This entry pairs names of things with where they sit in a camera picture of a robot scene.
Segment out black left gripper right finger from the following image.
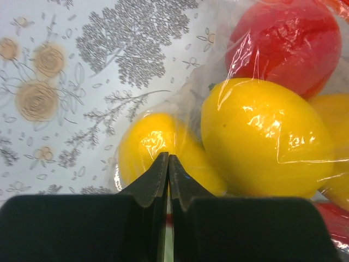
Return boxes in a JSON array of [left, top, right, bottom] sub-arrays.
[[169, 155, 340, 261]]

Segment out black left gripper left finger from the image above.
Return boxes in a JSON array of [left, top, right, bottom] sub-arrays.
[[1, 153, 169, 261]]

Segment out clear zip top bag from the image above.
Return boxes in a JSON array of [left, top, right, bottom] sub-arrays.
[[111, 1, 348, 252]]

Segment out yellow fake lemon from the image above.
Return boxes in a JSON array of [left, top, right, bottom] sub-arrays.
[[201, 78, 335, 198], [118, 113, 227, 196]]

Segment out red fake chili pepper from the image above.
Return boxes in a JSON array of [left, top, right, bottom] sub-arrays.
[[314, 202, 348, 248]]

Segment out yellow fake bell pepper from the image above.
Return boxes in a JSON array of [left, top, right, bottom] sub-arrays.
[[310, 93, 348, 210]]

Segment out red fake apple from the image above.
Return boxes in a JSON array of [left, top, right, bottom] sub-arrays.
[[225, 1, 342, 99]]

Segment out floral table mat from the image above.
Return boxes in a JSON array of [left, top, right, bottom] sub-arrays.
[[1, 1, 215, 202]]

